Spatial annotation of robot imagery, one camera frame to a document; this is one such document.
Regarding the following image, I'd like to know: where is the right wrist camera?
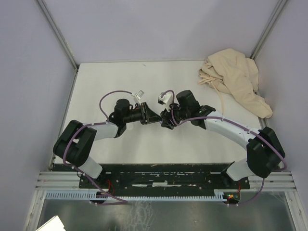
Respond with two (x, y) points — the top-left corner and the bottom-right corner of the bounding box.
(158, 91), (173, 108)

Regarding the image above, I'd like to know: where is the white cable duct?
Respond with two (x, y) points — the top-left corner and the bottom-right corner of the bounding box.
(45, 189), (229, 201)

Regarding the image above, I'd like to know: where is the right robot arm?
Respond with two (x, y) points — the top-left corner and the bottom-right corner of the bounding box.
(158, 90), (285, 188)

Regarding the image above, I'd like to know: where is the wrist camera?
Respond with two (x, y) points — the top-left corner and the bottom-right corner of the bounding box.
(158, 91), (173, 108)
(131, 90), (144, 100)

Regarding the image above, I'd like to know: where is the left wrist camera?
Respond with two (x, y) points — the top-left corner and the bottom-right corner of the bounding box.
(131, 90), (144, 100)

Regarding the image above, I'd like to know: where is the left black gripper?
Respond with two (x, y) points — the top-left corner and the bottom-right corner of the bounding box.
(124, 102), (162, 125)

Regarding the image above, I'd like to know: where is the aluminium frame rail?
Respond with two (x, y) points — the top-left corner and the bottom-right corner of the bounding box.
(35, 171), (297, 192)

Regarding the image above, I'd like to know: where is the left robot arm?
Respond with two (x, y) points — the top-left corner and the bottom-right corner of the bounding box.
(53, 99), (162, 188)

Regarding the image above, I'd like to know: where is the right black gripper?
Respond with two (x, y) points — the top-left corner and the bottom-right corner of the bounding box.
(160, 100), (190, 130)

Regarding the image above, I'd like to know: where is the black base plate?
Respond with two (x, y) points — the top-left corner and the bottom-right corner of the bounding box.
(78, 164), (251, 195)

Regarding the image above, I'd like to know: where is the beige cloth bag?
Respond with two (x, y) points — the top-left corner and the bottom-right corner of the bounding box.
(198, 49), (273, 118)

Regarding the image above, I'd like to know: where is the white paper corner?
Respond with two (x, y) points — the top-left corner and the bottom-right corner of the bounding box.
(36, 216), (65, 231)

